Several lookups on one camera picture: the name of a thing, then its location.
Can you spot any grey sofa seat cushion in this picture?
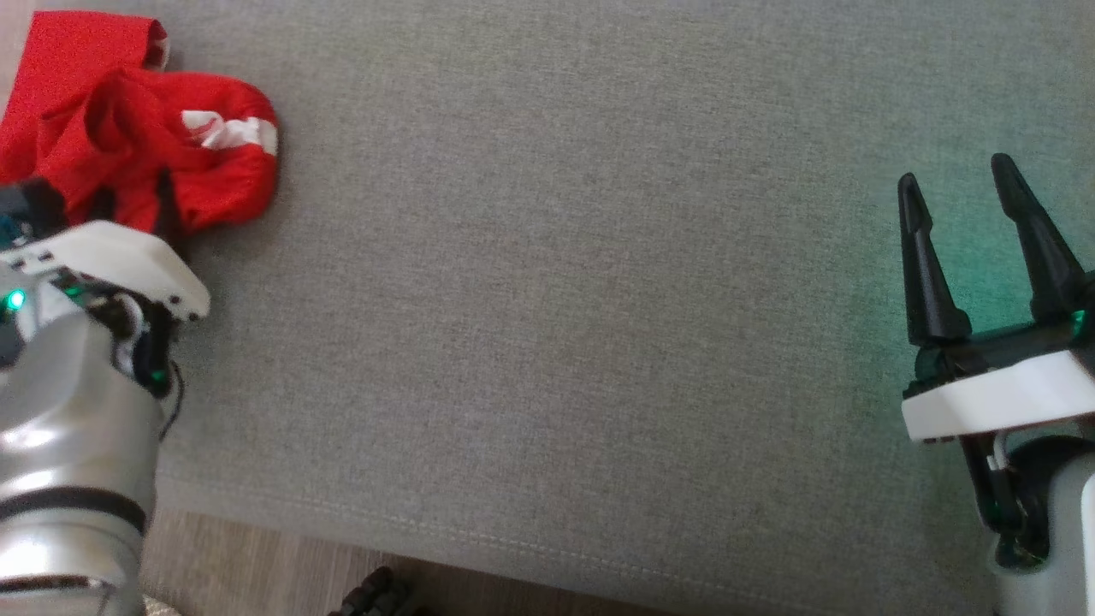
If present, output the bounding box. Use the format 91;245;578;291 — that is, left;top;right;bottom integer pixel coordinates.
0;0;1095;616

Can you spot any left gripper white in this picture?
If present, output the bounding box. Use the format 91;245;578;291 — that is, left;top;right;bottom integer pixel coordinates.
0;170;211;323

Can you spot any red shorts white trim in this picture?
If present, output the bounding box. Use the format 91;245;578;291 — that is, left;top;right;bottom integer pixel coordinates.
0;10;281;236

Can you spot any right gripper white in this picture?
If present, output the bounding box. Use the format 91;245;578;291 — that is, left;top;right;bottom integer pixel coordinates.
897;152;1095;444

